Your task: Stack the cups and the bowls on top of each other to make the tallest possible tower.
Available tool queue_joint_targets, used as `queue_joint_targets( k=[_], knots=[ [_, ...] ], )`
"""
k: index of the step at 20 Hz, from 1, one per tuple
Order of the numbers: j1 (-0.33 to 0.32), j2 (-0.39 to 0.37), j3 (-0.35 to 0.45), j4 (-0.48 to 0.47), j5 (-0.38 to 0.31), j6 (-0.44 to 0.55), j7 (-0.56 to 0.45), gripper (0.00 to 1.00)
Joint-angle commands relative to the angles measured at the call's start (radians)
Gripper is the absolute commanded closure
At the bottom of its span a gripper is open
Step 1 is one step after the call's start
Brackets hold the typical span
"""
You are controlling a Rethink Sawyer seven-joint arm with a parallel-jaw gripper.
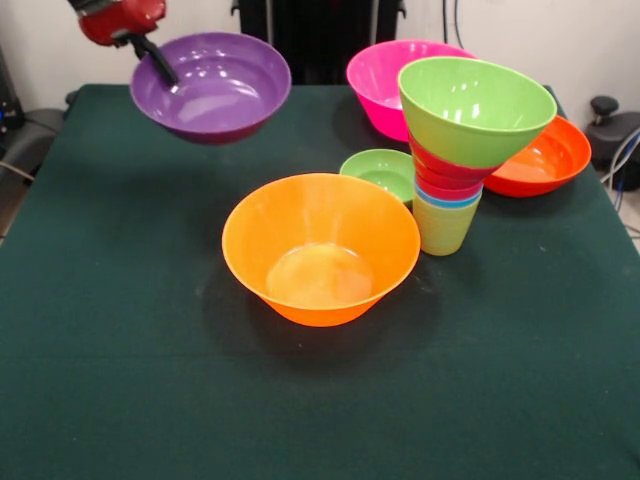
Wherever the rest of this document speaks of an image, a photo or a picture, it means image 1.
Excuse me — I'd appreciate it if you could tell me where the red cup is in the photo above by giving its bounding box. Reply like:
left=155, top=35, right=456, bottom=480
left=414, top=173, right=485, bottom=201

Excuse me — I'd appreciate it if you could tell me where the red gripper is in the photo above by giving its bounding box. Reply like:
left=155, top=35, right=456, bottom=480
left=77, top=0, right=181, bottom=86

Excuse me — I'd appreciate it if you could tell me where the dark green tablecloth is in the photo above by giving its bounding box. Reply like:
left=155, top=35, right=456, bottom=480
left=0, top=83, right=640, bottom=480

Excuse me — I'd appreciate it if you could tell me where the large green bowl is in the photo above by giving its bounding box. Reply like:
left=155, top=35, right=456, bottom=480
left=398, top=56, right=558, bottom=170

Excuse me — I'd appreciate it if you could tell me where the large orange bowl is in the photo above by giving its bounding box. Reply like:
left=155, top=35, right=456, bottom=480
left=221, top=173, right=421, bottom=328

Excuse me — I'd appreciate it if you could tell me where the black electronics box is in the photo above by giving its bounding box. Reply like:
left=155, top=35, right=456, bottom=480
left=0, top=42, right=26, bottom=149

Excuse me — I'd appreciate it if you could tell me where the small red bowl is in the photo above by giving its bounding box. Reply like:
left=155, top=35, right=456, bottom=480
left=408, top=129, right=496, bottom=190

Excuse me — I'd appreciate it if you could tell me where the black equipment with knob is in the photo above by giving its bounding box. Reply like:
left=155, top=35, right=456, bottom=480
left=584, top=95, right=640, bottom=174

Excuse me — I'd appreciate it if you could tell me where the small green bowl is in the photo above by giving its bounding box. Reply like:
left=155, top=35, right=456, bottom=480
left=339, top=148, right=417, bottom=206

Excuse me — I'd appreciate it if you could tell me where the purple bowl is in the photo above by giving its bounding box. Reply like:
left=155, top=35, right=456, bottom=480
left=129, top=32, right=293, bottom=146

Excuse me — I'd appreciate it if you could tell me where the blue cup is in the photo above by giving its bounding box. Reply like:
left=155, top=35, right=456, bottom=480
left=413, top=183, right=484, bottom=209

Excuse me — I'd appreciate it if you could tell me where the white cable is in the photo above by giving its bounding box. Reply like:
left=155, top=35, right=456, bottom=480
left=600, top=127, right=640, bottom=185

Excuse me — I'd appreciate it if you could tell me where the grey cable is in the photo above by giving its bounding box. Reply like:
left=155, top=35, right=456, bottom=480
left=0, top=159, right=36, bottom=184

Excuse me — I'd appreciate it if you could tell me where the red-orange bowl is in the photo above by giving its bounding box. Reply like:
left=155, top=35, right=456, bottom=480
left=483, top=115, right=593, bottom=198

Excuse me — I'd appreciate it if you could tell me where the pink bowl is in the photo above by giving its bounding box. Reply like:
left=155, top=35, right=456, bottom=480
left=346, top=39, right=476, bottom=144

